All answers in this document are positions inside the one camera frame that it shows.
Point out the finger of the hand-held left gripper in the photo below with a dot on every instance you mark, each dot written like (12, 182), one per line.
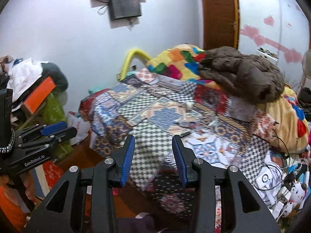
(54, 127)
(65, 133)

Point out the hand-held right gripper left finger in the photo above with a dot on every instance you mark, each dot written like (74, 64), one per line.
(127, 155)

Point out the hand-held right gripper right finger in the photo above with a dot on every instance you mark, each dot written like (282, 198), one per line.
(179, 155)

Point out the white plastic bag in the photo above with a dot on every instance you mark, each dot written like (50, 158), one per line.
(79, 128)

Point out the green leaf-print box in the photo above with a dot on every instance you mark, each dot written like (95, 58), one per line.
(54, 109)

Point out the red floral box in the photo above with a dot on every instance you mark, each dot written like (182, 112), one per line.
(52, 173)

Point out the orange flat box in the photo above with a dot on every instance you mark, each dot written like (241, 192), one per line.
(38, 97)

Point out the small white wrapper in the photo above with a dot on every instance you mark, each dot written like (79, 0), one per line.
(213, 125)

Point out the orange cloth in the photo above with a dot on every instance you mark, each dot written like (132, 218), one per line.
(11, 206)

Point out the white crumpled paper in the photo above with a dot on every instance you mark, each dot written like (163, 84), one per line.
(187, 105)

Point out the dark grey cushion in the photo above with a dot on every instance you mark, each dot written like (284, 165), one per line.
(57, 76)

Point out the teal cloth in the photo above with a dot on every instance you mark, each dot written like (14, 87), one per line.
(96, 91)

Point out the patchwork print bedsheet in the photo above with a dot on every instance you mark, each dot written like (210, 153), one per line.
(150, 102)

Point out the white cloth pile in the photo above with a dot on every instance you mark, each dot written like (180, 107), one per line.
(24, 74)

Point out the purple cloth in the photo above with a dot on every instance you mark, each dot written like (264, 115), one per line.
(138, 224)

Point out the white round-dial device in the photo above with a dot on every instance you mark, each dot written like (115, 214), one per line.
(264, 180)

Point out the colourful checked blanket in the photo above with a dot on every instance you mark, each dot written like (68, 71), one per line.
(175, 60)

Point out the yellow bent tube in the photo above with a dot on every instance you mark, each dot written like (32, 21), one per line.
(130, 58)

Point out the brown padded jacket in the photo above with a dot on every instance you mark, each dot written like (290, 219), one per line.
(243, 75)

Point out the spotted dog plush toy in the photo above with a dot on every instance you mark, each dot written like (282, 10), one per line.
(297, 194)

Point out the brown wooden door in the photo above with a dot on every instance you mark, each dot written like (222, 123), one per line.
(218, 14)

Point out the white table fan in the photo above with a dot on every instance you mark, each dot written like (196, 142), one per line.
(307, 64)

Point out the white switch board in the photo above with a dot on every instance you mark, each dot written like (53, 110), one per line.
(267, 53)

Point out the black wall-mounted box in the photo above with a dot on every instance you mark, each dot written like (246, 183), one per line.
(125, 8)

